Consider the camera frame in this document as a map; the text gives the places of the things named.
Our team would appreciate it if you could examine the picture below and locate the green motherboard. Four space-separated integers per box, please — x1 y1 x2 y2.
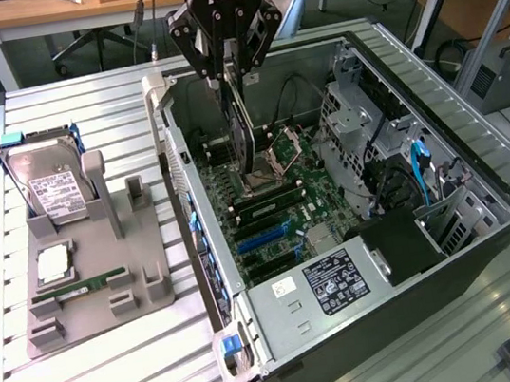
188 111 376 296

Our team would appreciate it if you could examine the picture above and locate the open black PC case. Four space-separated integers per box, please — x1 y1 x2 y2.
138 8 510 382

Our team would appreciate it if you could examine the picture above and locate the black wire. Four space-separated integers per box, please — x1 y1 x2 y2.
269 70 327 124

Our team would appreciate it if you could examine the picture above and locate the blue case latch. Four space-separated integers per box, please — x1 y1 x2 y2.
217 334 242 361

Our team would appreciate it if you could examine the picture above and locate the gray parts rack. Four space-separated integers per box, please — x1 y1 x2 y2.
0 142 182 361

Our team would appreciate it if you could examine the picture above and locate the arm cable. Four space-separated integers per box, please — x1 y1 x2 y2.
125 0 170 65

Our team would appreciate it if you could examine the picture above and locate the black RAM stick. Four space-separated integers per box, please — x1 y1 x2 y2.
231 186 309 227

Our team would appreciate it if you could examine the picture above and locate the hard disk with blue carrier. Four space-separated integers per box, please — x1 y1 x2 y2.
0 122 101 235

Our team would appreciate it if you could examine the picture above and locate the silver CPU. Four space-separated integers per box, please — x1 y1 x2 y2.
32 244 77 285

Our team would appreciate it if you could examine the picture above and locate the silver chipset heatsink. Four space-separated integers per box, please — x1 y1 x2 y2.
306 224 340 256

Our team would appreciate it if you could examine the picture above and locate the gray power supply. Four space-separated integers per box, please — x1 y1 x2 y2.
239 232 404 366

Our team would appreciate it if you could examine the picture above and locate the metal socket cover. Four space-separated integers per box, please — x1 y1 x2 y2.
262 124 313 175

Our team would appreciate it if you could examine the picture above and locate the black RAM slot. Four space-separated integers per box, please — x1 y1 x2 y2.
205 139 276 168
226 179 299 209
202 128 272 157

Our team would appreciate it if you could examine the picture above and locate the blue wire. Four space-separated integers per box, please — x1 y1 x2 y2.
407 136 439 209

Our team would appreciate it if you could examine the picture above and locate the green RAM stick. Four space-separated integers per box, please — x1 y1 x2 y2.
28 266 130 306

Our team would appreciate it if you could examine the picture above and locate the CPU socket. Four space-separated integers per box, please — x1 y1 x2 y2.
231 154 280 200

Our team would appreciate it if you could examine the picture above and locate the gray computer box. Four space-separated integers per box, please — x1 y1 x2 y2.
447 42 510 120

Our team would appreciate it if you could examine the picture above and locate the silver drive cage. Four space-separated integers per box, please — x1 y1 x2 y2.
313 69 428 200

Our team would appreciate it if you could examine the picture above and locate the black expansion slot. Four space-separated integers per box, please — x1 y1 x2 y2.
244 249 301 285
229 213 290 244

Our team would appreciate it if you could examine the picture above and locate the black fan shroud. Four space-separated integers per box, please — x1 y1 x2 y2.
339 201 452 295

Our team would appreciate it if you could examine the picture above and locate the graphics card with metal bracket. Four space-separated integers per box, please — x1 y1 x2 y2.
211 36 266 190

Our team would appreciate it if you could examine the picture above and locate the black office chair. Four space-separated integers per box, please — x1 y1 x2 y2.
47 19 154 80

